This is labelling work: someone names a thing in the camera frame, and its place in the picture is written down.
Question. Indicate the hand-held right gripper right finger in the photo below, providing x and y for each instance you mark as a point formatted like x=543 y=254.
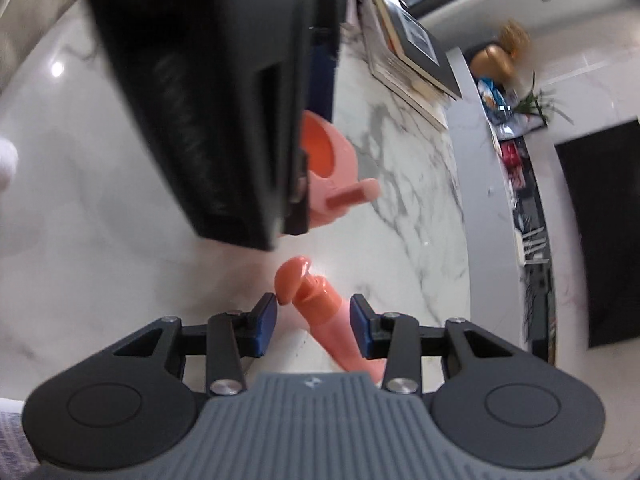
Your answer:
x=359 y=327

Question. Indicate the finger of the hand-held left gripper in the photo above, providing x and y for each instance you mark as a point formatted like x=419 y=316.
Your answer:
x=325 y=80
x=296 y=210

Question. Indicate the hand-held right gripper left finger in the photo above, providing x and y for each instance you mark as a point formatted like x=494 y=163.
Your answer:
x=267 y=325

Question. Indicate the pink pump bottle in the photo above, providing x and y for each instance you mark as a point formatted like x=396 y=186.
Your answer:
x=325 y=310

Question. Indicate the pink squat dispenser bottle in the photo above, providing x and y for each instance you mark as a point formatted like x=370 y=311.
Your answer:
x=345 y=160

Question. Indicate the stack of books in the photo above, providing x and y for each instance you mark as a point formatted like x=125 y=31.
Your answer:
x=395 y=75

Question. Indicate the black cover book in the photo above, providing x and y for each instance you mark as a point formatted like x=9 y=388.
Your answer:
x=420 y=45

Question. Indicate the gold vase with dried flowers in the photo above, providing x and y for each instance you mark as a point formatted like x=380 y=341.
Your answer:
x=492 y=62

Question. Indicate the blue snack packet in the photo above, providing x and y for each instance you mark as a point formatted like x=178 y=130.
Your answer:
x=492 y=97

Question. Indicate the red snack packet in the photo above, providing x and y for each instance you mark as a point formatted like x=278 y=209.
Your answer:
x=512 y=162

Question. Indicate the green potted plant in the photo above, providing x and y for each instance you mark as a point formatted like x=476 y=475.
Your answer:
x=537 y=102

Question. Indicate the black cabinet panel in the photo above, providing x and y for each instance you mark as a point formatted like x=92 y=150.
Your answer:
x=605 y=235

